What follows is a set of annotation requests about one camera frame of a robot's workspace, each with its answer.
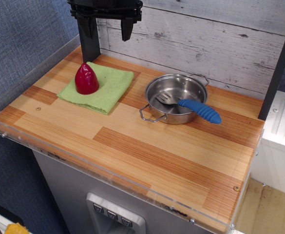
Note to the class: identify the green folded cloth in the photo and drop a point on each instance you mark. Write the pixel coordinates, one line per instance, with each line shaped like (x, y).
(112, 85)

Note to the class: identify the silver dispenser button panel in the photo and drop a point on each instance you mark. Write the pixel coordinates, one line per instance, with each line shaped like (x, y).
(110, 218)

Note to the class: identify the black right vertical post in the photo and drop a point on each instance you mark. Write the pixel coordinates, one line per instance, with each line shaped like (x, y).
(273, 86)

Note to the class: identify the white side cabinet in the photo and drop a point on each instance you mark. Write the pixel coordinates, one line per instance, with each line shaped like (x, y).
(268, 165)

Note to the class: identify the blue handled metal spatula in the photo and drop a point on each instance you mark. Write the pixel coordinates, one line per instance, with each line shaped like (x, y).
(201, 109)

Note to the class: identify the yellow object bottom corner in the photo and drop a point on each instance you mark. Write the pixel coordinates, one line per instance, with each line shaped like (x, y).
(16, 228)

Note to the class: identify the red toy potato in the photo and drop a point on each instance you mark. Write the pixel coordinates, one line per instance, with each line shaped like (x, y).
(86, 80)

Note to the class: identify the clear acrylic table guard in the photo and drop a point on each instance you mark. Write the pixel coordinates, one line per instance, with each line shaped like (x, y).
(190, 170)

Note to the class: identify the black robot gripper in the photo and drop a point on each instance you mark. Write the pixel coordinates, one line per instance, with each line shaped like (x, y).
(124, 10)

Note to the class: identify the grey toy fridge cabinet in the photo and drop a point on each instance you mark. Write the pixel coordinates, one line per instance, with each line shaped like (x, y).
(70, 186)

